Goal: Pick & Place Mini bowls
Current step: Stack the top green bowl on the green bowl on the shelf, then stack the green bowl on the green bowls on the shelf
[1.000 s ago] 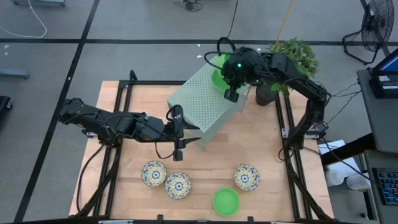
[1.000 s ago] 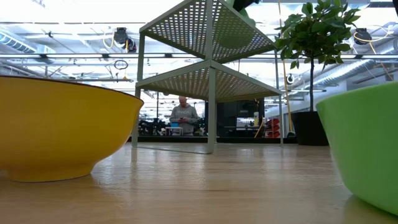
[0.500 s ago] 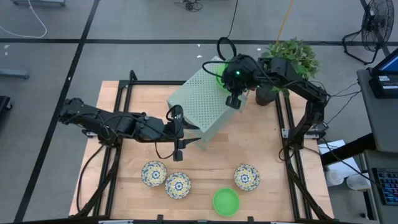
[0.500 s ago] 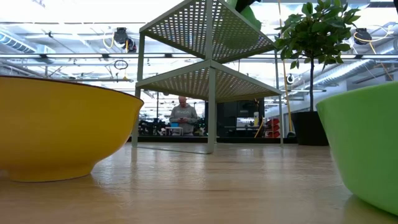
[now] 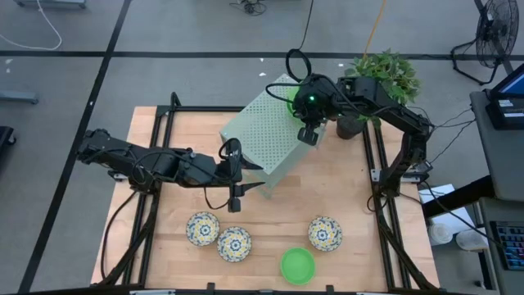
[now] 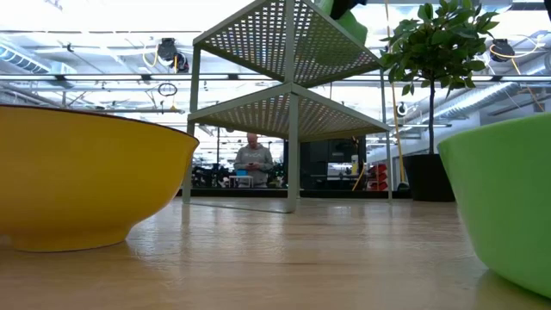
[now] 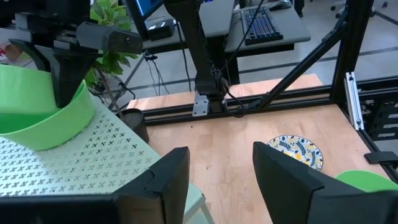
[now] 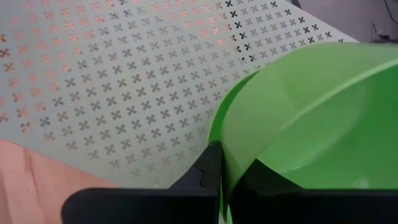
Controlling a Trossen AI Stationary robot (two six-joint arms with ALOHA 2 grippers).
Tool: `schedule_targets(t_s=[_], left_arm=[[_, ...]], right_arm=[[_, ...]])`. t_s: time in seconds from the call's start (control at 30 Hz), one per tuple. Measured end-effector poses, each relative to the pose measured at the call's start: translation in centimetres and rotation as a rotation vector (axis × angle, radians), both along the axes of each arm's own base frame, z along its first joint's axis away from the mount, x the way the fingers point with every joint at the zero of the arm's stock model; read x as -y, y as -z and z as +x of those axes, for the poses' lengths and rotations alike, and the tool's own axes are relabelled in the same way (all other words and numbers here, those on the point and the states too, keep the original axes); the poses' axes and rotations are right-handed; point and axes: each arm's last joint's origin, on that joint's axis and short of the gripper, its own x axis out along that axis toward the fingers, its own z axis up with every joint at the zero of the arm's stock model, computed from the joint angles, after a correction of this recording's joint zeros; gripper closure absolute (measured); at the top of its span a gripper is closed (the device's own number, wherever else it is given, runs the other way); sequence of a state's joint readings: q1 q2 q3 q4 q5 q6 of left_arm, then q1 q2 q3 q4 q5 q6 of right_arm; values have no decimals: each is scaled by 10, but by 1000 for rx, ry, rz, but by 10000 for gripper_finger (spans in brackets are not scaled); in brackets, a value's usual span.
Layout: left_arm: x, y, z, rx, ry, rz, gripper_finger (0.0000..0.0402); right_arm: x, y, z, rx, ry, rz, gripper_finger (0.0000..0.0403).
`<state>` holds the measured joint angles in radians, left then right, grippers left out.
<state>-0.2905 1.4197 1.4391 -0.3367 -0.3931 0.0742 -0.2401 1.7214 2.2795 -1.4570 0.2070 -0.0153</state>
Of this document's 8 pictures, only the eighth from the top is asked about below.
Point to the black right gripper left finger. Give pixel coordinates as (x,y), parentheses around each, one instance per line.
(140,205)

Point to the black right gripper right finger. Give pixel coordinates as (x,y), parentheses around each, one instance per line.
(311,207)

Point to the green plastic bowl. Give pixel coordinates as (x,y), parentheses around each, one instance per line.
(216,121)
(311,93)

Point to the pale green perforated metal shelf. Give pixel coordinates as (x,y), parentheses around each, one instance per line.
(124,77)

